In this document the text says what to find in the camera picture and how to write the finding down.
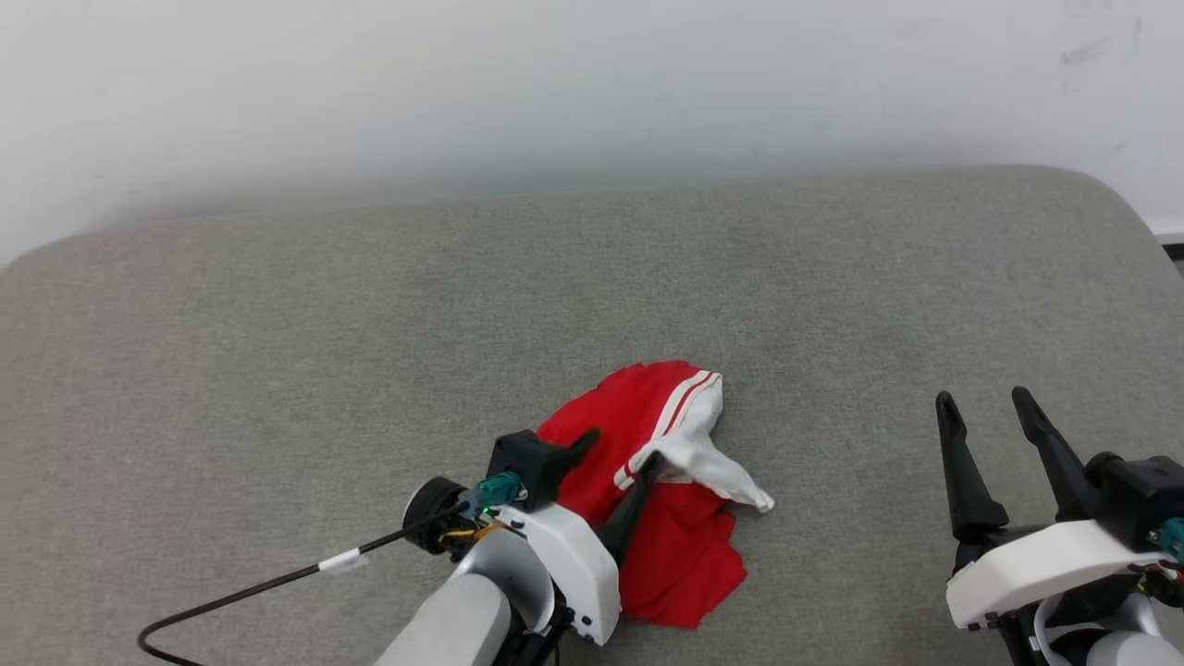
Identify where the red and white garment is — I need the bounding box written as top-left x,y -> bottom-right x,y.
535,360 -> 776,630

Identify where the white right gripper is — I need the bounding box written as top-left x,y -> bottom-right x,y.
935,386 -> 1159,632

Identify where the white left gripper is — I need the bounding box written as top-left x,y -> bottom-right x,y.
498,426 -> 667,647

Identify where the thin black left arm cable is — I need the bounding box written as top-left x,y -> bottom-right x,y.
137,499 -> 473,666

